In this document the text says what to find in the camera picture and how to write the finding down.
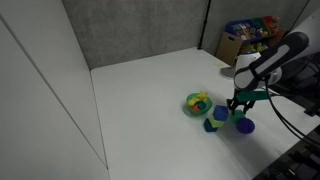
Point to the orange toy piece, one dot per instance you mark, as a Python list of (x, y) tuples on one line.
[(195, 108)]

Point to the teal toy block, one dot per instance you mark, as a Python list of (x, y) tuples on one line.
[(201, 105)]

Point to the purple round lid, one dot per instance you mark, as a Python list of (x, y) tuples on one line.
[(246, 126)]

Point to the black stand pole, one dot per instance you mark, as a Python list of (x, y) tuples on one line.
[(204, 25)]

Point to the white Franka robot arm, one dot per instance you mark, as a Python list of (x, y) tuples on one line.
[(266, 63)]

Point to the green and blue block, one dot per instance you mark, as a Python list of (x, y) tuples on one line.
[(212, 124)]

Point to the blue cube block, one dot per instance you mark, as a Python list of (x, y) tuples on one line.
[(221, 113)]

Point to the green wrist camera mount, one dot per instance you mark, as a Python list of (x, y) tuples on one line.
[(251, 96)]

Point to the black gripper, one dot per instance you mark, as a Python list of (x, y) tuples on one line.
[(241, 104)]

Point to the cardboard box with snacks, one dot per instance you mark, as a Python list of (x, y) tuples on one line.
[(253, 30)]

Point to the green plastic bowl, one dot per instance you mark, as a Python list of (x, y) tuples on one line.
[(197, 111)]

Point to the yellow star toy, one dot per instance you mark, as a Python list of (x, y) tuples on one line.
[(199, 97)]

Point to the grey metal mounting plate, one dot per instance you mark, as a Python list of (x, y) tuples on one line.
[(227, 72)]

